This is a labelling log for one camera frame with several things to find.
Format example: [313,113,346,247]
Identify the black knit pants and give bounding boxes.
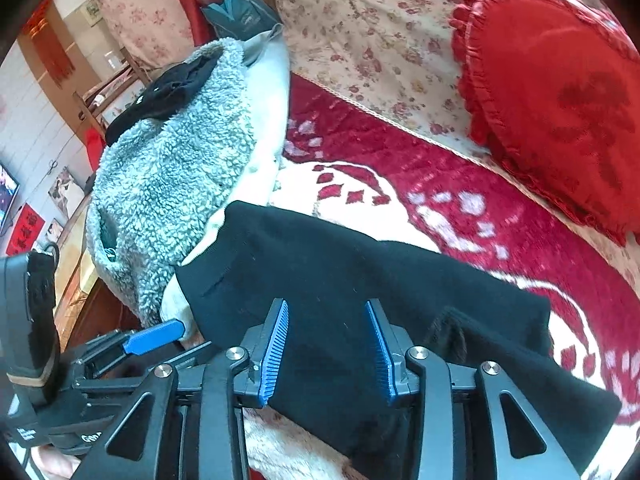
[177,202,620,479]

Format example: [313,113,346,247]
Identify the grey fleece jacket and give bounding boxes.
[86,24,292,328]

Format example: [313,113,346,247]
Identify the red white plush blanket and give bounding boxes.
[240,74,640,480]

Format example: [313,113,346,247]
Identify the floral beige quilt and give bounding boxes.
[274,0,640,281]

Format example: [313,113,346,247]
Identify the teal plastic bag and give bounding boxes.
[201,0,280,41]

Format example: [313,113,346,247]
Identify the floral fabric cover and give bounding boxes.
[96,0,194,68]

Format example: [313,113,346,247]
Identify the red heart ruffled pillow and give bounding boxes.
[450,0,639,245]

